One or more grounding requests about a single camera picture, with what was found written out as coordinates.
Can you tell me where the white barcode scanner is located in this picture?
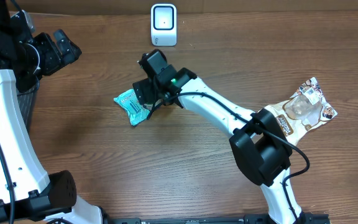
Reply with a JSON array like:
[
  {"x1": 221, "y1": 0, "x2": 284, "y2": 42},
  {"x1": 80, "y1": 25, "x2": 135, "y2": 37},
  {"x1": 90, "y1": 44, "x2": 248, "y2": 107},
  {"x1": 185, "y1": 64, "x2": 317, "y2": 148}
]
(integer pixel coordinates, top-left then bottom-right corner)
[{"x1": 150, "y1": 3, "x2": 177, "y2": 47}]

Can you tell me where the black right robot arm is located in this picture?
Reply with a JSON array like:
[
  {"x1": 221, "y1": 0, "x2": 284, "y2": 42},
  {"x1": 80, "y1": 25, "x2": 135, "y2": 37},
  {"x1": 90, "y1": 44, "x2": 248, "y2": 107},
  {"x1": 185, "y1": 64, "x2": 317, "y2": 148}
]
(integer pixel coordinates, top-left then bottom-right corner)
[{"x1": 133, "y1": 49, "x2": 303, "y2": 223}]

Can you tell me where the beige dried food pouch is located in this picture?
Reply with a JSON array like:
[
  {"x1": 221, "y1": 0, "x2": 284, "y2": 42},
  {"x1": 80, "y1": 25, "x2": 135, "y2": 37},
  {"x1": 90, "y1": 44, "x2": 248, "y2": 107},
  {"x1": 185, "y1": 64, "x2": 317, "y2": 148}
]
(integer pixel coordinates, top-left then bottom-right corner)
[{"x1": 265, "y1": 77, "x2": 337, "y2": 146}]

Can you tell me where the teal snack wrapper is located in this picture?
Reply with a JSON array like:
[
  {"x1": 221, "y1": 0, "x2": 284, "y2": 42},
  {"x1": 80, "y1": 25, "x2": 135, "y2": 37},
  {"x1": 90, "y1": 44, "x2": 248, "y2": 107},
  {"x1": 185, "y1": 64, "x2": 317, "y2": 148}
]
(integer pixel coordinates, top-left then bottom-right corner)
[{"x1": 114, "y1": 89, "x2": 150, "y2": 126}]

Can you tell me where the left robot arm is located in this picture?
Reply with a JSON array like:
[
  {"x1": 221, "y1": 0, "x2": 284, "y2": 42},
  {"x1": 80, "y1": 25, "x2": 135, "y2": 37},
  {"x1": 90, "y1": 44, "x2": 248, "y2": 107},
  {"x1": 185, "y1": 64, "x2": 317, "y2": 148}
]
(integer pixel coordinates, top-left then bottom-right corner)
[{"x1": 0, "y1": 1, "x2": 108, "y2": 223}]

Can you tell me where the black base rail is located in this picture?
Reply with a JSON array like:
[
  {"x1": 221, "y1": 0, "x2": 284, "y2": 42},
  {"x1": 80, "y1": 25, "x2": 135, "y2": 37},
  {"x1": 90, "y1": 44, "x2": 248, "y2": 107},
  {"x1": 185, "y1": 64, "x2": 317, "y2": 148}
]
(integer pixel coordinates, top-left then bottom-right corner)
[{"x1": 108, "y1": 213, "x2": 331, "y2": 224}]

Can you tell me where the grey plastic mesh basket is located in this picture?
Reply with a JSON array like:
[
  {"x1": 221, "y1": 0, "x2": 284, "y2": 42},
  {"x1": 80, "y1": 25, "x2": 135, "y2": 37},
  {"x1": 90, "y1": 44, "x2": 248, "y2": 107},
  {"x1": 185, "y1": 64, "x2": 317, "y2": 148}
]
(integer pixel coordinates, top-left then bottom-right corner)
[{"x1": 17, "y1": 79, "x2": 40, "y2": 132}]

